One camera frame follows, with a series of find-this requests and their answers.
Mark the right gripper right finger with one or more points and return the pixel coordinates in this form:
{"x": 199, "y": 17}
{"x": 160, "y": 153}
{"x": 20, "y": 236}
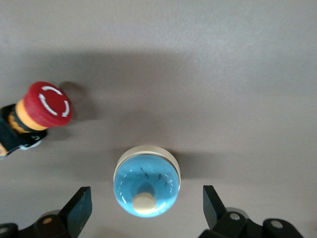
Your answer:
{"x": 215, "y": 213}

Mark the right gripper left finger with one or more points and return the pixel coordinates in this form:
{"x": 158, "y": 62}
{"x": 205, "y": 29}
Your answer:
{"x": 74, "y": 215}

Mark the red yellow emergency stop button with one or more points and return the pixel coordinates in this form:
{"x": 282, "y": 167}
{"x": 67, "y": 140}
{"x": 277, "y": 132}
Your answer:
{"x": 49, "y": 104}

